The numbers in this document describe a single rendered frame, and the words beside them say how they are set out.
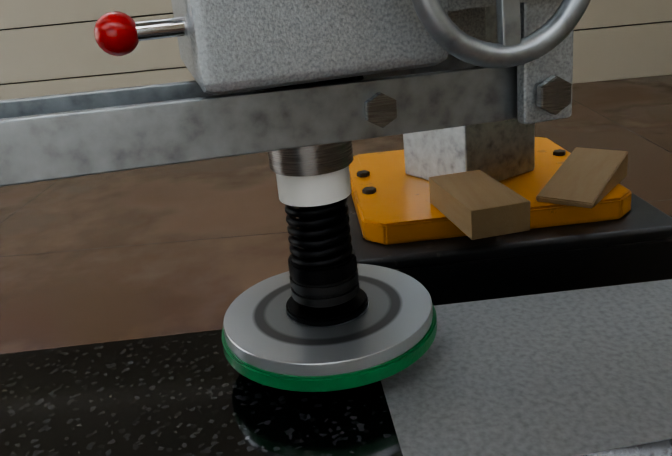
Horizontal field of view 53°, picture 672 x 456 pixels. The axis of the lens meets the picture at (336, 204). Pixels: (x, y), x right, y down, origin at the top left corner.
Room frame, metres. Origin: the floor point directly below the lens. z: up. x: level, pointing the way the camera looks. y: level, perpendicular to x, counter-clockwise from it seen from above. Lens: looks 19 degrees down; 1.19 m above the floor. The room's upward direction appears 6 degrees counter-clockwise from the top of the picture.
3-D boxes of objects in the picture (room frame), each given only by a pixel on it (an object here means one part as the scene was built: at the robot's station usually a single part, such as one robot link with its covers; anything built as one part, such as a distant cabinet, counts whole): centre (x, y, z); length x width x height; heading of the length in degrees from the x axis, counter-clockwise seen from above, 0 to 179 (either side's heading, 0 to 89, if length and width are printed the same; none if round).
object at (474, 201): (1.08, -0.24, 0.81); 0.20 x 0.10 x 0.05; 10
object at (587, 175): (1.16, -0.46, 0.80); 0.20 x 0.10 x 0.05; 140
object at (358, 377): (0.61, 0.02, 0.87); 0.22 x 0.22 x 0.04
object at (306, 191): (0.61, 0.02, 1.01); 0.07 x 0.07 x 0.04
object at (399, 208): (1.33, -0.28, 0.76); 0.49 x 0.49 x 0.05; 2
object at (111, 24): (0.51, 0.13, 1.17); 0.08 x 0.03 x 0.03; 104
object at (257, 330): (0.61, 0.02, 0.87); 0.21 x 0.21 x 0.01
